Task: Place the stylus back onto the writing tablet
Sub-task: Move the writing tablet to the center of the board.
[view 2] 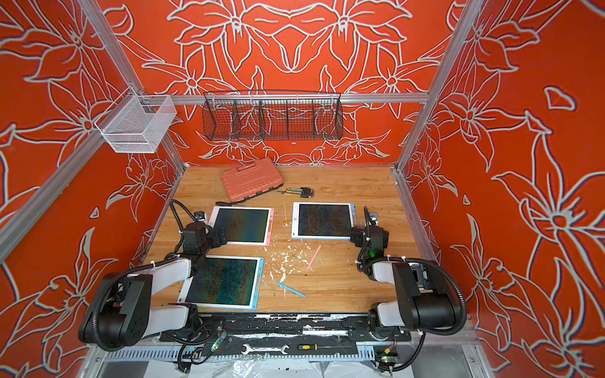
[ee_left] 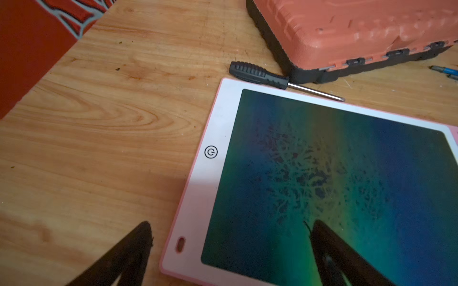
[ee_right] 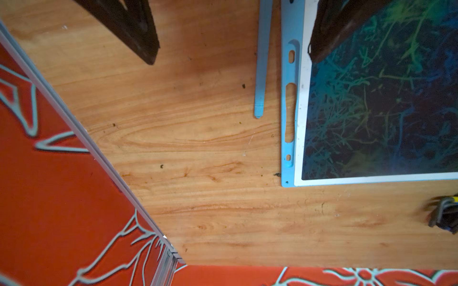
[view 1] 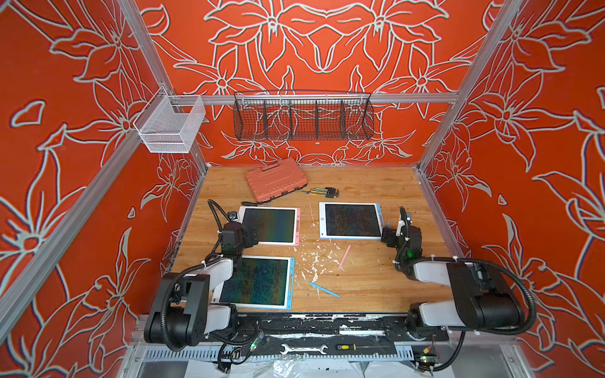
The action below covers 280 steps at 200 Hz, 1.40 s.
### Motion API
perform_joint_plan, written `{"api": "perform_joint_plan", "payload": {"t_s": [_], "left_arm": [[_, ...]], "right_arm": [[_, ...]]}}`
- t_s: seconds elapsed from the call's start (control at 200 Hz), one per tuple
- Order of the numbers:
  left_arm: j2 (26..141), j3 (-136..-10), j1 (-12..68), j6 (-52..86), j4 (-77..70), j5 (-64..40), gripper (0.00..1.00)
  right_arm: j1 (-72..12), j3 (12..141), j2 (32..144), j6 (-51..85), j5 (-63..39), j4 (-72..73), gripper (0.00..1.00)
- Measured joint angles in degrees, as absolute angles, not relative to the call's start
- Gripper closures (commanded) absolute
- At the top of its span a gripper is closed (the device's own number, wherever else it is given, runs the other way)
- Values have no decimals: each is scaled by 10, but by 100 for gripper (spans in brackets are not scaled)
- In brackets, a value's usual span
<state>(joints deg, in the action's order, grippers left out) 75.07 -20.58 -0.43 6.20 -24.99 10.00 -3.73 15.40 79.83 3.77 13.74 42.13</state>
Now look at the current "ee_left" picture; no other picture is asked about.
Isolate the black handled small screwdriver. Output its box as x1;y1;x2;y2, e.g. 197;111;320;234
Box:
229;61;345;102

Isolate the pink framed writing tablet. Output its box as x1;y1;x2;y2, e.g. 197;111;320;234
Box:
159;78;458;286

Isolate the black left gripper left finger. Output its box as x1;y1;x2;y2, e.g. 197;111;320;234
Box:
69;221;153;286

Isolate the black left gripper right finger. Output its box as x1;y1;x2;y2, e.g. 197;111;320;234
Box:
304;220;394;286

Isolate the red plastic tool case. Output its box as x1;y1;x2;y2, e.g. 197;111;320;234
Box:
246;0;458;83

